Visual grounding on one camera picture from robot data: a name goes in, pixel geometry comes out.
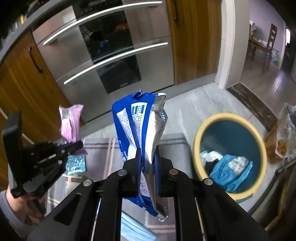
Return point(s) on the teal blister pill pack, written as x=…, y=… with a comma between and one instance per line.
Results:
x=76, y=164

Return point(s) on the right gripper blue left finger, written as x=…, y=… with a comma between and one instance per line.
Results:
x=138, y=171

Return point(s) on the bin with clear plastic liner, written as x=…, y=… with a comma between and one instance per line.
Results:
x=280, y=142

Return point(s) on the blue silver foil snack bag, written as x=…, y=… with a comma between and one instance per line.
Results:
x=140, y=120

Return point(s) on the pink plastic wrapper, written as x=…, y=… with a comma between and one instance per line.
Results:
x=70, y=129

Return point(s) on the white medicine box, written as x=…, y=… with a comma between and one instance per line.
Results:
x=73, y=179

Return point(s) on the stainless steel built-in oven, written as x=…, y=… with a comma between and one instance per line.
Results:
x=101, y=51

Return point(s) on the grey plaid floor mat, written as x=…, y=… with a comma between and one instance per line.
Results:
x=92, y=211

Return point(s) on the blue plastic bag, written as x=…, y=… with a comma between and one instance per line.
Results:
x=230, y=172

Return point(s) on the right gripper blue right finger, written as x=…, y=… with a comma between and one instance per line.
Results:
x=156, y=171

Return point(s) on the wooden cabinet door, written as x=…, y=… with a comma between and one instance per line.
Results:
x=195, y=37
x=28, y=86

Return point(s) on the teal bin with yellow rim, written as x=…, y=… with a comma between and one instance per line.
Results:
x=229, y=150

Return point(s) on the white paper towel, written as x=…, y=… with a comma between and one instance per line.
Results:
x=210, y=156

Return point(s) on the wooden dining table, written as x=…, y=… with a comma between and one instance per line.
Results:
x=258, y=45

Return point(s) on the left wooden cabinet door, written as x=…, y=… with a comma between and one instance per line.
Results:
x=28, y=86

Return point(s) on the wooden dining chair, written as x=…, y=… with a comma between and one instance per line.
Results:
x=270, y=44

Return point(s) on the person's left hand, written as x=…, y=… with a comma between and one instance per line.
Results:
x=20, y=204

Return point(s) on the right wooden cabinet door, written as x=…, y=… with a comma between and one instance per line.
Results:
x=195, y=37

